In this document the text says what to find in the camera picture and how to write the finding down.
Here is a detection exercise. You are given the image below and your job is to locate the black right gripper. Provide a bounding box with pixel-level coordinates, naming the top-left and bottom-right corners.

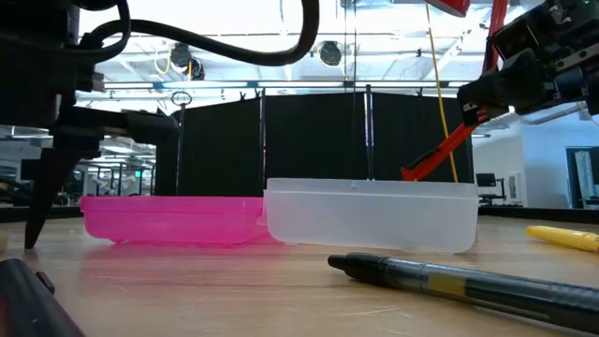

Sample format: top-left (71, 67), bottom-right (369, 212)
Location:
top-left (456, 0), bottom-right (599, 127)

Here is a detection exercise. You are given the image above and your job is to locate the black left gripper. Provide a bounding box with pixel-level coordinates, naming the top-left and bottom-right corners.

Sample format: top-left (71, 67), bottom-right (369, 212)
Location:
top-left (0, 0), bottom-right (126, 250)

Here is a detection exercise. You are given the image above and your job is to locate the black retractable pen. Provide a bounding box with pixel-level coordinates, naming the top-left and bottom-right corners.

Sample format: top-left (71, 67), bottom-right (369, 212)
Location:
top-left (0, 257), bottom-right (86, 337)

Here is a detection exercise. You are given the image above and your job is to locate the yellow highlighter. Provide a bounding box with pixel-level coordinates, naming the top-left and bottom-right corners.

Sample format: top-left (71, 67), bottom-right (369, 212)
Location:
top-left (524, 225), bottom-right (599, 255)

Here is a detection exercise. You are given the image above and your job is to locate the clear plastic supply box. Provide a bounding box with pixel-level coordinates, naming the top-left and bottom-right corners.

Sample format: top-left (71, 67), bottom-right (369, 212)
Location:
top-left (259, 177), bottom-right (480, 256)

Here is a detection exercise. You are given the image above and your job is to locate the black pen with yellow band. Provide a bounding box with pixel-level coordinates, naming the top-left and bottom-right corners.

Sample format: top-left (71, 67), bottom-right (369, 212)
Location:
top-left (327, 252), bottom-right (599, 335)

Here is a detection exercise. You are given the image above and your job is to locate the pink plastic box lid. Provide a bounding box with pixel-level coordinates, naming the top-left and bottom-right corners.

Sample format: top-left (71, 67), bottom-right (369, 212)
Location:
top-left (80, 196), bottom-right (270, 246)

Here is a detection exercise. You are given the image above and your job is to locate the red desk lamp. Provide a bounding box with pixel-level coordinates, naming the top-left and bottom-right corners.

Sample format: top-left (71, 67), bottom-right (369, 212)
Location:
top-left (401, 0), bottom-right (510, 183)

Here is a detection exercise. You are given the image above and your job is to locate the black folding partition screen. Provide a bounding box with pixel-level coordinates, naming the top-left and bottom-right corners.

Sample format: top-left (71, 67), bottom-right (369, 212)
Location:
top-left (154, 84), bottom-right (475, 198)

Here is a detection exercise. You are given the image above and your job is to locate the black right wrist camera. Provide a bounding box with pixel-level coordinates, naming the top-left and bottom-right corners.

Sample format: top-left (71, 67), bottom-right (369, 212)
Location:
top-left (490, 16), bottom-right (534, 60)

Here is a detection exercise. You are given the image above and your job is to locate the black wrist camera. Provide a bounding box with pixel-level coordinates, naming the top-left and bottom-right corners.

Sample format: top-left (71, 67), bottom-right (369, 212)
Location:
top-left (490, 16), bottom-right (534, 60)
top-left (122, 109), bottom-right (181, 146)

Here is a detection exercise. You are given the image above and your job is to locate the yellow hanging cable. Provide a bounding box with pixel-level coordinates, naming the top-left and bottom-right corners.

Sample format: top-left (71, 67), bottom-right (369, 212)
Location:
top-left (424, 0), bottom-right (460, 183)

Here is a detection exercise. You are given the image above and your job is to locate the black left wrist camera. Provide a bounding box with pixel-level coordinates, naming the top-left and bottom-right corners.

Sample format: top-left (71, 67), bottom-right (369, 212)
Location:
top-left (122, 109), bottom-right (181, 146)

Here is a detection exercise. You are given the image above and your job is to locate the black aluminium table frame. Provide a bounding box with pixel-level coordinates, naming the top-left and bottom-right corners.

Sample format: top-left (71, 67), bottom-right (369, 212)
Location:
top-left (0, 204), bottom-right (599, 224)

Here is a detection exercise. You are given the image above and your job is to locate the black ceiling cable reel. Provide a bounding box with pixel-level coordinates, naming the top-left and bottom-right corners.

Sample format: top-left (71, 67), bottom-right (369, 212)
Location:
top-left (168, 41), bottom-right (206, 81)
top-left (317, 40), bottom-right (343, 67)

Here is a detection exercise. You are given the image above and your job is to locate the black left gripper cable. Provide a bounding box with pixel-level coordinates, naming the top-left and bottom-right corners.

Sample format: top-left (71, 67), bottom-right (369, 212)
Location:
top-left (77, 0), bottom-right (321, 67)

